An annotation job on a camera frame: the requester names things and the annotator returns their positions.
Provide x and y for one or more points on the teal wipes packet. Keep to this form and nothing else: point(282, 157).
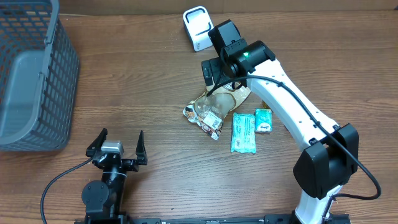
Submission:
point(243, 134)

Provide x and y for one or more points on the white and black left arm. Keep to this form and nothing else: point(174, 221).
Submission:
point(103, 198)

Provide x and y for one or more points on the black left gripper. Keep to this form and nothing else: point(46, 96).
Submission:
point(132, 164)

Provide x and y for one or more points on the white barcode scanner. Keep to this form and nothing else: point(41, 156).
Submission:
point(197, 23)

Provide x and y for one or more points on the small teal white box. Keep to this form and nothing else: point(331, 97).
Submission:
point(263, 120)

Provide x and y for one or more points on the yellow oil bottle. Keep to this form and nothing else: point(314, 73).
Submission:
point(265, 105)

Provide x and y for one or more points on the brown white snack bag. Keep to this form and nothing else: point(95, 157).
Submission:
point(209, 112)

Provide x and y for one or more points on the dark grey plastic basket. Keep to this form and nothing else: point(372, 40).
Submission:
point(39, 77)

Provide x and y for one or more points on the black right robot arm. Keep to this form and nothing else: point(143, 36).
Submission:
point(329, 151)

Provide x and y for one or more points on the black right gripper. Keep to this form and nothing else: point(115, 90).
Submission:
point(214, 71)

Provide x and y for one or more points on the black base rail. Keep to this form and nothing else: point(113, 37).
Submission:
point(211, 221)

